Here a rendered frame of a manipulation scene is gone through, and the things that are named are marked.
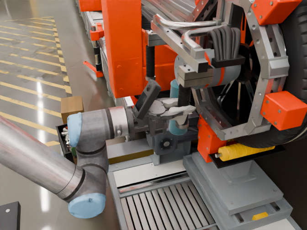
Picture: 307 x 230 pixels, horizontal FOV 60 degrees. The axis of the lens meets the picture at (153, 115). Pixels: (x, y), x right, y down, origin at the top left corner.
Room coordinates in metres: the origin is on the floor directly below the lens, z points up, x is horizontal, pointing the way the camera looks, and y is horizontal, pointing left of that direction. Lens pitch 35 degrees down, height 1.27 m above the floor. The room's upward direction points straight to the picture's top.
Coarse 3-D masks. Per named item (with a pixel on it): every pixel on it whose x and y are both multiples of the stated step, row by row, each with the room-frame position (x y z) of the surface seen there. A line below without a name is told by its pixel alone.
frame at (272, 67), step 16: (208, 0) 1.03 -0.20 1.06; (240, 0) 0.84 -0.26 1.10; (192, 16) 1.13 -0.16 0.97; (208, 16) 1.12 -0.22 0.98; (256, 32) 0.74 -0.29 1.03; (272, 32) 0.74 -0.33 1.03; (256, 48) 0.73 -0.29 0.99; (272, 48) 0.73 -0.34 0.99; (272, 64) 0.67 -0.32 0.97; (288, 64) 0.68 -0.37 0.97; (272, 80) 0.66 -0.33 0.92; (208, 96) 1.04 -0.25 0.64; (256, 96) 0.69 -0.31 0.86; (208, 112) 0.95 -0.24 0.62; (256, 112) 0.67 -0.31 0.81; (224, 128) 0.84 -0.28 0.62; (240, 128) 0.72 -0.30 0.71; (256, 128) 0.66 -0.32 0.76
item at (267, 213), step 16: (192, 160) 1.14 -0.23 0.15; (192, 176) 1.03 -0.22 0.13; (208, 192) 0.90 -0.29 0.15; (208, 208) 0.84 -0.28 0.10; (256, 208) 0.81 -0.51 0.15; (272, 208) 0.79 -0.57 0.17; (288, 208) 0.81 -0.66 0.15; (224, 224) 0.71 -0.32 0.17; (240, 224) 0.71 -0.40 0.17; (256, 224) 0.73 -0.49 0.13
